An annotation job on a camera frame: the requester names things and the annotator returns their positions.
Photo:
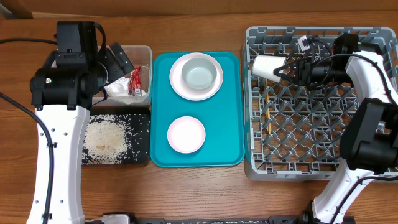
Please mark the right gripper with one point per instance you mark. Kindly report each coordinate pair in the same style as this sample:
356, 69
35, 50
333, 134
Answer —
302, 80

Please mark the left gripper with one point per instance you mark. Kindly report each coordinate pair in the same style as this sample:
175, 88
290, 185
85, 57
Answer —
115, 69

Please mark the white tissue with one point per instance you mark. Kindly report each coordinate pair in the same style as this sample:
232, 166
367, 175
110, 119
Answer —
120, 88

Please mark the white cup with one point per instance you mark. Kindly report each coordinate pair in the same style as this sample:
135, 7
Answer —
264, 66

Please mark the red snack wrapper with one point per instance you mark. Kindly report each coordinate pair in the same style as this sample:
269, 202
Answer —
135, 82

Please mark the pile of rice grains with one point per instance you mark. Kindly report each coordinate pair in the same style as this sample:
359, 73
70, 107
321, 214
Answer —
105, 140

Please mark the small pink-white bowl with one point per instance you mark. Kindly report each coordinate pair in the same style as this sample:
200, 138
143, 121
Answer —
186, 134

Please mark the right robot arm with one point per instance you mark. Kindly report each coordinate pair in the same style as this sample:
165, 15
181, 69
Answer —
368, 145

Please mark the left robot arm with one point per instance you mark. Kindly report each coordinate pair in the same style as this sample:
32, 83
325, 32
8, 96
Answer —
62, 94

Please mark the grey dishwasher rack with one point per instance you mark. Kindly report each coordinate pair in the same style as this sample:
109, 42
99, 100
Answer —
306, 125

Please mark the clear plastic bin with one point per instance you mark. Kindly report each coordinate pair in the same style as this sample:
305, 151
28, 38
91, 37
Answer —
139, 55

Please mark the large white plate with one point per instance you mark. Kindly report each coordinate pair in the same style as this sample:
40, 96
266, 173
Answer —
183, 90

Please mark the black rectangular tray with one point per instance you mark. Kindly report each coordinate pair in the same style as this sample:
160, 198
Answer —
140, 137

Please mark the teal serving tray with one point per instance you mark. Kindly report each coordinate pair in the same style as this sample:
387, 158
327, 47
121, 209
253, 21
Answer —
221, 115

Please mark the grey shallow bowl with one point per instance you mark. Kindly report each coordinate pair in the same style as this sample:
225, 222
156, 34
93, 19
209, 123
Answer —
199, 73

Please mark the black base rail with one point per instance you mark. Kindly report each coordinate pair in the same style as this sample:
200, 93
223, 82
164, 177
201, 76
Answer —
130, 218

